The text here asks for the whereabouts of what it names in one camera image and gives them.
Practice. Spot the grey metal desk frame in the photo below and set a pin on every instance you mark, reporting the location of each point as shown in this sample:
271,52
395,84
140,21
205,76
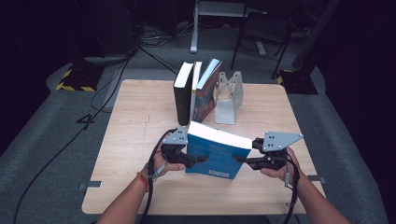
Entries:
195,31

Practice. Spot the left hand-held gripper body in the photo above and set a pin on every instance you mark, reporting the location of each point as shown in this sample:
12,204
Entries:
179,137

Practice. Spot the person's left hand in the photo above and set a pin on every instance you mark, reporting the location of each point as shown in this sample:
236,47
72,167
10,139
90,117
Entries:
172,167

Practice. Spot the thick black book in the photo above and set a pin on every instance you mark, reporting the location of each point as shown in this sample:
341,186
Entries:
183,102

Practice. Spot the grey flat base plate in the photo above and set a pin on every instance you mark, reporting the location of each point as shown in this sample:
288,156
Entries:
106,59

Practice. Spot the dark equipment stand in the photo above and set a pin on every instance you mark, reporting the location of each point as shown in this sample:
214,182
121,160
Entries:
106,28

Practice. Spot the grey tape strip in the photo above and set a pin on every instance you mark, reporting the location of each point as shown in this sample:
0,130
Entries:
319,179
93,184

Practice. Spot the person's right hand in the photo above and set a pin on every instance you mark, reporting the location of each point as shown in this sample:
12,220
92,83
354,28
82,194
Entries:
280,174

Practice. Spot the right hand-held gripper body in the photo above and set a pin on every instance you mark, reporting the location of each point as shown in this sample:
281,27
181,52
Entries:
277,140

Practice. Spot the black yellow striped stand base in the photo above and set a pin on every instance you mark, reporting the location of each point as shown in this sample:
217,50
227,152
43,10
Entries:
299,82
77,79

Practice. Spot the dark leaning post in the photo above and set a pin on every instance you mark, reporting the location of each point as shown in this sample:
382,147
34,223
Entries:
314,34

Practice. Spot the blue book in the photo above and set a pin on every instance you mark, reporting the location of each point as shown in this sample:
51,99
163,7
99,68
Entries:
214,155

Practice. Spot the black folding chair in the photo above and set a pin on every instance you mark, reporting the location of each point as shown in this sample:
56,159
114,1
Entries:
264,26

